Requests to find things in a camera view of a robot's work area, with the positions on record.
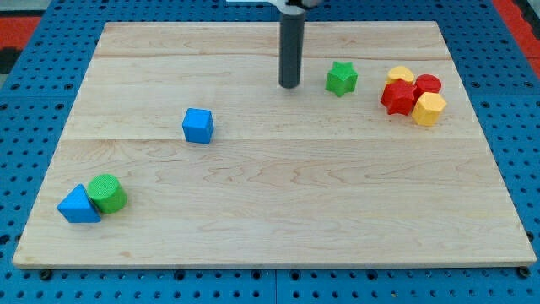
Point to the blue triangle block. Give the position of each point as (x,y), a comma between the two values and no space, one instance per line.
(76,207)

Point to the yellow heart block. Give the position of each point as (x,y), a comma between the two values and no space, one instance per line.
(399,72)

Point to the yellow hexagon block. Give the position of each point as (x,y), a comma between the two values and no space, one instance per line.
(428,109)

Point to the light wooden board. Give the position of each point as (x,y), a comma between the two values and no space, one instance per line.
(291,179)

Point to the blue cube block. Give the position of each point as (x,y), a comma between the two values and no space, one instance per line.
(198,126)

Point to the red star block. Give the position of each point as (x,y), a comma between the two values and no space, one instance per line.
(398,97)

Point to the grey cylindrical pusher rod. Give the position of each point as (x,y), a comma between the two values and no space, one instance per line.
(291,38)

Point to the green cylinder block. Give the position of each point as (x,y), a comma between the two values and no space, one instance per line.
(106,192)

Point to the green star block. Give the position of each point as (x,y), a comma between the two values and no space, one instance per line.
(341,78)

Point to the red cylinder block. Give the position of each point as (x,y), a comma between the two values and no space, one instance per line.
(426,83)

